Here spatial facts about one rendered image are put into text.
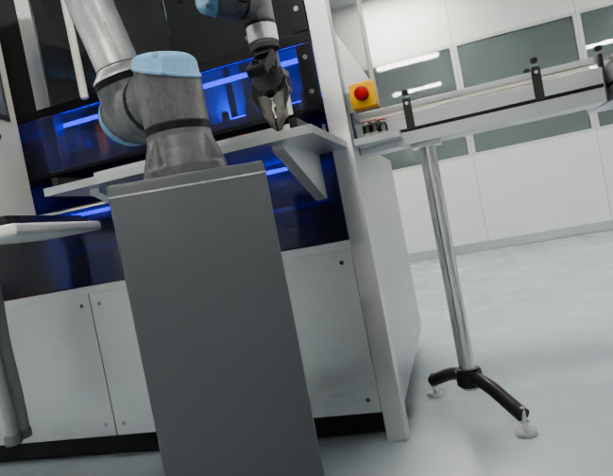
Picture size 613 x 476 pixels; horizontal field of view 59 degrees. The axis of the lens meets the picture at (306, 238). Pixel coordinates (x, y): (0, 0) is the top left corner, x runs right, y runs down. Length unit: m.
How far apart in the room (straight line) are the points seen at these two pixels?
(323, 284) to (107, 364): 0.80
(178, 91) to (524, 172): 5.41
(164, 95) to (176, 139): 0.08
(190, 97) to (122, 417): 1.28
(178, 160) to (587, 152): 5.60
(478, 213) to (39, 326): 4.89
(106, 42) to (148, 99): 0.19
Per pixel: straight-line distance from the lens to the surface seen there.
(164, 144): 0.96
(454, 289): 1.69
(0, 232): 1.46
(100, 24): 1.14
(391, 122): 1.65
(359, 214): 1.54
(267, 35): 1.36
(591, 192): 6.28
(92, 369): 2.00
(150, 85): 0.99
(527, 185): 6.17
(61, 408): 2.13
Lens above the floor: 0.68
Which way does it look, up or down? 2 degrees down
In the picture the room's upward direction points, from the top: 11 degrees counter-clockwise
